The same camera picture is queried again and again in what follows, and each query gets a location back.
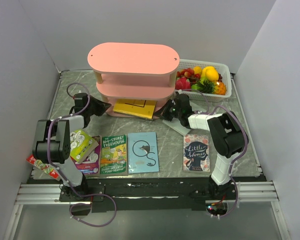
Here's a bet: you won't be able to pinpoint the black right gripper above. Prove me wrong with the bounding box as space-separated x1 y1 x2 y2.
154 99 182 122

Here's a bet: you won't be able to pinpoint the Wuthering Heights dark blue book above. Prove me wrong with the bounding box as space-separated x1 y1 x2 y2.
112 112 153 121

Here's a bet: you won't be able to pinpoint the yellow book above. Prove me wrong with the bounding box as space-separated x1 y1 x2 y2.
113 99 157 118

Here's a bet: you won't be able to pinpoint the light blue book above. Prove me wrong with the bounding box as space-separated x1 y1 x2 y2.
127 132 160 174

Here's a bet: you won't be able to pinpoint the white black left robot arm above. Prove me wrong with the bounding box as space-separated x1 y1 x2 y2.
32 92 111 201

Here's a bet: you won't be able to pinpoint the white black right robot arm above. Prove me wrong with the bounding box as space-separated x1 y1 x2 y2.
153 94 249 200

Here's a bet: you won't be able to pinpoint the grey white book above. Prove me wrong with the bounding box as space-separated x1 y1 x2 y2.
162 118 191 136

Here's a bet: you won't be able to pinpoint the pink toy dragon fruit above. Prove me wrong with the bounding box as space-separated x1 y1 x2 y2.
175 77 191 90

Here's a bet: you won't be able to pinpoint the lime green paperback book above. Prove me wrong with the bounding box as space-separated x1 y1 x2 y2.
70 129 99 164

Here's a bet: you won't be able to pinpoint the red toy cherries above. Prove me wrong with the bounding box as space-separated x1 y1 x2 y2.
176 68 201 79

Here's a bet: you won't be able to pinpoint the white plastic fruit basket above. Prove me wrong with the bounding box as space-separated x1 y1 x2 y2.
175 59 232 103

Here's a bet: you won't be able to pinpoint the Little Women book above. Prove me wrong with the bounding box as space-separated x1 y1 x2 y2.
182 134 210 173

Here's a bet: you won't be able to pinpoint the pink three-tier shelf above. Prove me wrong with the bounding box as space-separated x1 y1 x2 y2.
87 42 180 109

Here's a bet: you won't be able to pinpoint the green Treehouse book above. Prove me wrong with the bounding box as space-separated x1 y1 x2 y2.
100 135 128 177

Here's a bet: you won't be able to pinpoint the small yellow toy fruit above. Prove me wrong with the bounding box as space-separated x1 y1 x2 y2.
193 66 203 75

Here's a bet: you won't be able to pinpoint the purple paperback book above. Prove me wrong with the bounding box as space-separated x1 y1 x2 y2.
72 135 101 177

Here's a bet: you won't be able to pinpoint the toy pineapple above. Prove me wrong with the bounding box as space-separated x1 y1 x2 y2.
197 80 227 96

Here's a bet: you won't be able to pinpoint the red Treehouse book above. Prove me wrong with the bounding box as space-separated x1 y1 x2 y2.
26 155 61 181

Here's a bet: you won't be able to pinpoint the black mounting base plate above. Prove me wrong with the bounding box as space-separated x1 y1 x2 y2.
59 176 266 213

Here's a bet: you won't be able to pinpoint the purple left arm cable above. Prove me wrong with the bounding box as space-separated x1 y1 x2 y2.
46 82 117 229

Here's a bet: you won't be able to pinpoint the aluminium rail frame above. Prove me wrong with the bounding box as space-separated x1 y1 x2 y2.
14 182 279 205

